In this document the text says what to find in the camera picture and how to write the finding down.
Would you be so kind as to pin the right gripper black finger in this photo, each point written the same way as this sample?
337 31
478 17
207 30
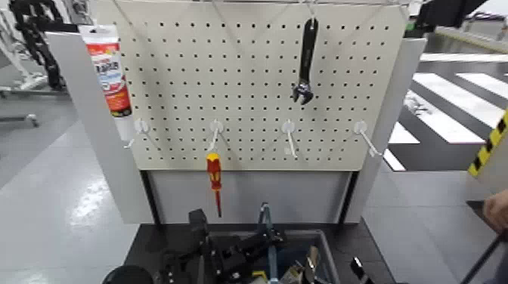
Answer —
362 275

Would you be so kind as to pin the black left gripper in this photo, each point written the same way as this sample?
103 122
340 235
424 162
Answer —
214 273

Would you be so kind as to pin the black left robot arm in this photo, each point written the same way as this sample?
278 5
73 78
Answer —
127 275

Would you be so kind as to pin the beige perforated pegboard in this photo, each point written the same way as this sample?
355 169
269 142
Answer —
246 75

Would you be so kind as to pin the black adjustable wrench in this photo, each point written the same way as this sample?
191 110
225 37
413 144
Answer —
307 51

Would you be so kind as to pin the gray plastic tool crate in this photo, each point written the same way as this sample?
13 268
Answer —
328 257

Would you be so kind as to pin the long gray workbench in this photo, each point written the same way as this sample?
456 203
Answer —
476 37

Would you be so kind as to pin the thin black pole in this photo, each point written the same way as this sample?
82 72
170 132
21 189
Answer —
484 259

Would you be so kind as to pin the bystander bare hand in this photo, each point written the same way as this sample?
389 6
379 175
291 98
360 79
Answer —
498 212

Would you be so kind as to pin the gray barrier with hazard stripes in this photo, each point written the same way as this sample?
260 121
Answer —
496 166

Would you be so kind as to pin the white pegboard hook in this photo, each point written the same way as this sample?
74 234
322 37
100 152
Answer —
216 126
288 127
360 127
141 126

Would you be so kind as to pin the red yellow screwdriver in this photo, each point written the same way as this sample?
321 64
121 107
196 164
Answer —
214 170

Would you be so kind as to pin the black monitor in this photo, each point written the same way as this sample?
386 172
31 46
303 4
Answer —
444 12

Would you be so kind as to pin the gray stand back panel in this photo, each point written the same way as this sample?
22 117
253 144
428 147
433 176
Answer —
301 194

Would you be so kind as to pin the white metal cart frame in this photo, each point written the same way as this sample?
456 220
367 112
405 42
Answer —
29 83

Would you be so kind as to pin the white stand side panel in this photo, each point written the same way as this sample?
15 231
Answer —
107 158
363 190

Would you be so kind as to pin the black stand post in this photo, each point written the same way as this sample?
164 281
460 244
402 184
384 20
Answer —
151 198
348 198

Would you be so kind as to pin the white red sealant tube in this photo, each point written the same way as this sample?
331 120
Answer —
107 67

